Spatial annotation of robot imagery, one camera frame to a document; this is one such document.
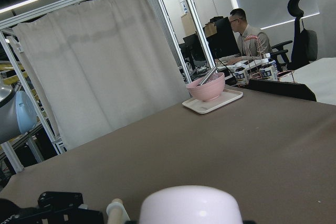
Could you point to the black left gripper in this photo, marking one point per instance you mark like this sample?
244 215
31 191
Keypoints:
52 207

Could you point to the pink cup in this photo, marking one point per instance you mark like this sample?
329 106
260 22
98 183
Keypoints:
190 204

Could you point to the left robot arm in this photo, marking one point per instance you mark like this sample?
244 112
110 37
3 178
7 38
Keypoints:
18 116

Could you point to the beige curtain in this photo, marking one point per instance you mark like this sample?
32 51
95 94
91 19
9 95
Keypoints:
102 64

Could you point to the cream plastic tray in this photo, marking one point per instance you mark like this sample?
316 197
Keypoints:
204 107

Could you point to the pink bowl of ice cubes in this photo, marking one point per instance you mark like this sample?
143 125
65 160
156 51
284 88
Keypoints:
208 91

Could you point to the small purple label bottle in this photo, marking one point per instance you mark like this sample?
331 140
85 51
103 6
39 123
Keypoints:
241 75

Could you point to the background black monitor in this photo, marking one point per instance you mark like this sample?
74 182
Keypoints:
220 37

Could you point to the man in beige shirt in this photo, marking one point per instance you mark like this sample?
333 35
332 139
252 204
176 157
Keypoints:
251 41

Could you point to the black office chair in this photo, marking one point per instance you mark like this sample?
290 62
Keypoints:
305 43

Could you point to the white wire cup rack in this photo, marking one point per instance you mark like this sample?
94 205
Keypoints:
116 212

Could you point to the aluminium frame post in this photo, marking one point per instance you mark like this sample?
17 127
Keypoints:
200 33

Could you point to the copper wire bottle rack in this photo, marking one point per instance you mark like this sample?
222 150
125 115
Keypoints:
279 74

